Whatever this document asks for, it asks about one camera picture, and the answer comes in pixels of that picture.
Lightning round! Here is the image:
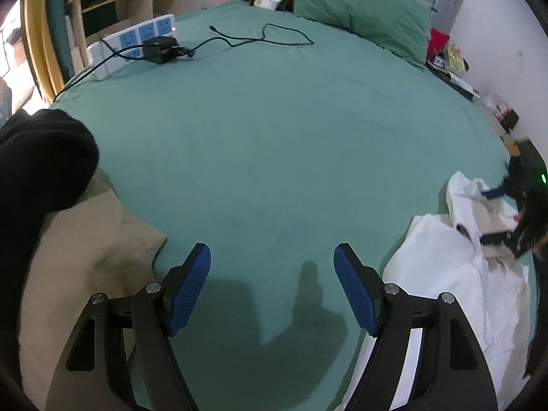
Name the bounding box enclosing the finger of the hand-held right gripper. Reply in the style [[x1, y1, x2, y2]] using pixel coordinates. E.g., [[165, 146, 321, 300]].
[[482, 184, 512, 200], [479, 230, 516, 247]]

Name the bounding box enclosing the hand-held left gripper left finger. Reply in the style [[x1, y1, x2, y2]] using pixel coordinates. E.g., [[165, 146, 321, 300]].
[[45, 242, 212, 411]]

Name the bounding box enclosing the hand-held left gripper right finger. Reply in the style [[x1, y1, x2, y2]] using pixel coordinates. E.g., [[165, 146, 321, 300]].
[[333, 242, 499, 411]]

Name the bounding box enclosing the white shirt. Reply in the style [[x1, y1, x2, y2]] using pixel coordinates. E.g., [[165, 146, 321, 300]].
[[342, 171, 536, 411]]

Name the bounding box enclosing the black box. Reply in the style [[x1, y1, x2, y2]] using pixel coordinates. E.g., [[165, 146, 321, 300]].
[[499, 111, 521, 134]]

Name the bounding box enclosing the white box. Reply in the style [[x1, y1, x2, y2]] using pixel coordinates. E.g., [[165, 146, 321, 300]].
[[483, 92, 511, 117]]

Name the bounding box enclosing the beige garment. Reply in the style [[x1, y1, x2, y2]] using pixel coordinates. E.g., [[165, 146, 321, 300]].
[[19, 169, 167, 411]]

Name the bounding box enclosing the pile of books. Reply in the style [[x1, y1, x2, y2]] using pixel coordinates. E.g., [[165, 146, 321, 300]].
[[428, 43, 481, 99]]

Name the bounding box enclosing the red cloth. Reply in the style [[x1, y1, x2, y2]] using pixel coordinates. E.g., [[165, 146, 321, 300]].
[[428, 28, 451, 58]]

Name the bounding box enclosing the black garment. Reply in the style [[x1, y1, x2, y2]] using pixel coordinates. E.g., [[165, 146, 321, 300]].
[[0, 109, 100, 245]]

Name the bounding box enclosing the green pillow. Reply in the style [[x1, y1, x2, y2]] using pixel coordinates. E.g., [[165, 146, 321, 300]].
[[292, 0, 434, 69]]

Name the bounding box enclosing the black charger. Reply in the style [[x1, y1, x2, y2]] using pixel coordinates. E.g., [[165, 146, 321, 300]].
[[141, 36, 195, 65]]

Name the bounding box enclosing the white power strip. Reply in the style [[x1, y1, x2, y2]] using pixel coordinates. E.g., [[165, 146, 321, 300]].
[[87, 14, 177, 81]]

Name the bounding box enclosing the teal curtain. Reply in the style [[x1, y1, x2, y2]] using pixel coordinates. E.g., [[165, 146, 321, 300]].
[[45, 0, 74, 86]]

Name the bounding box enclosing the black power strip cable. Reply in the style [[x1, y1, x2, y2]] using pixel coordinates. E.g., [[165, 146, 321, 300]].
[[55, 44, 148, 98]]

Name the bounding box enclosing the black charging cable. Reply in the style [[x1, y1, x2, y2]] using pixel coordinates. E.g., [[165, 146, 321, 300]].
[[188, 23, 315, 58]]

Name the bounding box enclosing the yellow window frame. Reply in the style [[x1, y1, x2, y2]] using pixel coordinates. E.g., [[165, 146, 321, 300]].
[[23, 0, 65, 104]]

